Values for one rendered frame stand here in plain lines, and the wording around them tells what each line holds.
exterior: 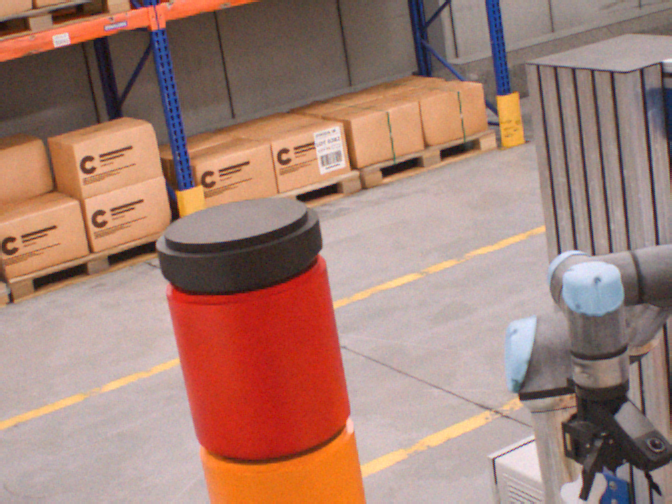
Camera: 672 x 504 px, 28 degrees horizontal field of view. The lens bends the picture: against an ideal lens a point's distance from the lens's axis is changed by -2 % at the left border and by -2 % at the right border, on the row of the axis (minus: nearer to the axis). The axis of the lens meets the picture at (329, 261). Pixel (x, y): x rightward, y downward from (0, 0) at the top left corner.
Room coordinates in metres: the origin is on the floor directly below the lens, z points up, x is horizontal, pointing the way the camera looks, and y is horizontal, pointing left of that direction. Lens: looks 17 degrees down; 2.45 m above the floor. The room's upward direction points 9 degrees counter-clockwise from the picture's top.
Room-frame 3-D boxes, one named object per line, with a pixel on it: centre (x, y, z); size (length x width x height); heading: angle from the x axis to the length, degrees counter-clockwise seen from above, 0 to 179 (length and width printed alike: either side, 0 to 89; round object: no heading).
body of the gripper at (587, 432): (1.61, -0.32, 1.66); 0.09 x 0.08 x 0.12; 29
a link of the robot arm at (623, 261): (1.71, -0.34, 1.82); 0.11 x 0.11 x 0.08; 89
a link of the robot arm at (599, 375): (1.61, -0.32, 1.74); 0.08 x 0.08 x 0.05
